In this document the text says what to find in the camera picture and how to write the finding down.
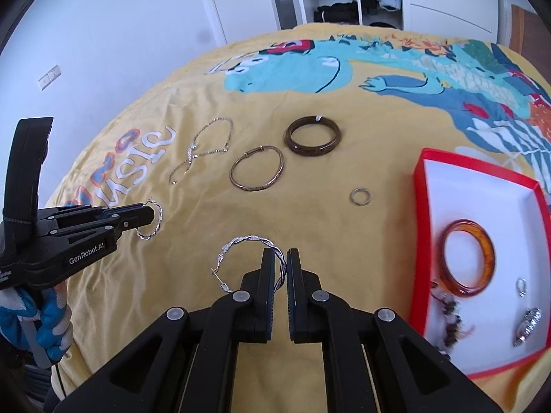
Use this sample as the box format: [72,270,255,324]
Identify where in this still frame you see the thin bronze bangle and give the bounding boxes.
[230,145,285,192]

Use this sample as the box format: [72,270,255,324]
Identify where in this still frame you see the person's left hand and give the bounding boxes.
[0,282,75,369]

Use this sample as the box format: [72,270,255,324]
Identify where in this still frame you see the white door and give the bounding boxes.
[202,0,281,44]

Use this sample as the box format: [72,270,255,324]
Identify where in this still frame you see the amber translucent bangle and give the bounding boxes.
[437,219,496,297]

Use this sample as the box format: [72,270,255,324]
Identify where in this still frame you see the white wall switch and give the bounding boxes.
[37,65,61,91]

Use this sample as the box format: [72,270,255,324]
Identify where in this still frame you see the silver chain necklace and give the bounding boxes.
[169,117,234,187]

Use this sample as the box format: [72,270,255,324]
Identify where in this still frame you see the pile of dark clothes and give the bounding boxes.
[313,2,363,23]

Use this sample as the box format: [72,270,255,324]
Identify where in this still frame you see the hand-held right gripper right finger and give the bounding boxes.
[286,247,505,413]

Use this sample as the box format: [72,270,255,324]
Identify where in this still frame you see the dark brown bangle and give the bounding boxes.
[283,114,342,156]

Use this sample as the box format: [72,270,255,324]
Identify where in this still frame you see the silver wristwatch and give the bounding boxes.
[512,307,543,347]

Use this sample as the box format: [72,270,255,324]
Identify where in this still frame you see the small silver ring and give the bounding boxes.
[349,187,373,206]

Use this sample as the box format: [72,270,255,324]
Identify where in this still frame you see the wooden headboard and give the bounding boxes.
[510,3,551,79]

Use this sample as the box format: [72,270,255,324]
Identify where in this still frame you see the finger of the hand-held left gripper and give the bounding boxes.
[51,219,144,242]
[37,203,156,230]

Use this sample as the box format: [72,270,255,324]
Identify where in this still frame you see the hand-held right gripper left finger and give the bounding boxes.
[43,247,276,413]

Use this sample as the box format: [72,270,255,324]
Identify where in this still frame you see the red jewelry box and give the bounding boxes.
[408,147,551,380]

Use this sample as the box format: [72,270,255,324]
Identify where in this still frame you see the twisted silver hoop earring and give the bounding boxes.
[211,235,287,293]
[135,200,164,241]

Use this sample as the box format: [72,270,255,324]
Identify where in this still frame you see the brown beaded bracelet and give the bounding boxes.
[430,282,474,359]

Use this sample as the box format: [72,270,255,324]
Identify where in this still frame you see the yellow dinosaur print blanket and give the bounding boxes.
[43,21,551,413]

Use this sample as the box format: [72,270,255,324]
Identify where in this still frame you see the white wardrobe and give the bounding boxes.
[282,0,502,46]

